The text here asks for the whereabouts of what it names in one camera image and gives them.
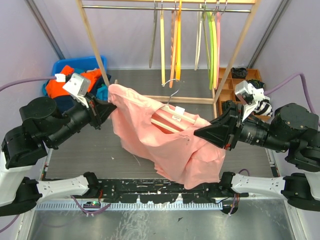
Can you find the teal garment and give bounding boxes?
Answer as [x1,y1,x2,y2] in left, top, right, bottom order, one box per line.
[41,80,108,101]

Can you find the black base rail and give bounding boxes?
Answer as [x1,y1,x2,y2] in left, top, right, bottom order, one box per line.
[75,178,234,204]

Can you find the wooden clothes rack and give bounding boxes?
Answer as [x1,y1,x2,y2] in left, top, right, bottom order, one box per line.
[75,0,262,118]

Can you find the light orange hanger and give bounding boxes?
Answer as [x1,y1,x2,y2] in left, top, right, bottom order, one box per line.
[169,11,178,88]

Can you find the blue plastic bin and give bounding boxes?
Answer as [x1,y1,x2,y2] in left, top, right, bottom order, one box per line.
[51,56,99,76]

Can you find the pale yellow hanger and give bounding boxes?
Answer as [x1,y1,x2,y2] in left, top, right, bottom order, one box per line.
[160,10,166,86]

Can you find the navy garment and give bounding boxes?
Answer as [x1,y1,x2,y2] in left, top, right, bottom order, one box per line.
[53,77,105,113]

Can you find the pink t shirt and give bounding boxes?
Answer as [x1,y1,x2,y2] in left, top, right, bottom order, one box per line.
[108,84,226,189]

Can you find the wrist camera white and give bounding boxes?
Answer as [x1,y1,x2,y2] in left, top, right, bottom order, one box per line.
[54,73,91,108]
[234,80,267,122]

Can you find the white hanger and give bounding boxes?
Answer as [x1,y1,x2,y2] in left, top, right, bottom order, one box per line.
[194,11,202,71]

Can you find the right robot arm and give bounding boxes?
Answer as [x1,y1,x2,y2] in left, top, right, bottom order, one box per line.
[194,102,320,212]

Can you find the orange garment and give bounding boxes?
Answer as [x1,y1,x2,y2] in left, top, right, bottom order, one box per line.
[43,65,105,99]

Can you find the black white striped cloth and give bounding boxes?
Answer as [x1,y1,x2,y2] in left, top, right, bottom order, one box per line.
[253,99,273,117]

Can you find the cream hanger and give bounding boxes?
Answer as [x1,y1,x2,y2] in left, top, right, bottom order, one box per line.
[150,78,196,133]

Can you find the wooden compartment tray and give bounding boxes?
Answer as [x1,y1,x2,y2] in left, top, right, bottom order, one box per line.
[216,68,262,117]

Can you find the rolled dark sock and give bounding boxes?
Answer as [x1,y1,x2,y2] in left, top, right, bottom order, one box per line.
[247,79,265,89]
[231,67,248,79]
[221,100,233,112]

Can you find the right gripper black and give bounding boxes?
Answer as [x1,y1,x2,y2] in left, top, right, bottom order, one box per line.
[191,100,288,151]

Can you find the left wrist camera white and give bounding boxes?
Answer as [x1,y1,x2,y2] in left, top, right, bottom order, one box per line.
[54,73,91,108]

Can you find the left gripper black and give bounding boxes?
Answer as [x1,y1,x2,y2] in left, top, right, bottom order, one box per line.
[50,91,118,148]

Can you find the yellow green hanger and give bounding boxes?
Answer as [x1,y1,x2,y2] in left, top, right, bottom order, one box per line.
[211,13,218,89]

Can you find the grey hanger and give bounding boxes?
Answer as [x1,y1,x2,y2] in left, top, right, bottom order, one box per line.
[148,0,158,69]

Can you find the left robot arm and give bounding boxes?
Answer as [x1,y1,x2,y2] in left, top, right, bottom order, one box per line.
[0,93,117,217]

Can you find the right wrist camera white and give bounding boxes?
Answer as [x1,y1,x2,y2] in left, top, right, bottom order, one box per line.
[234,80,267,122]

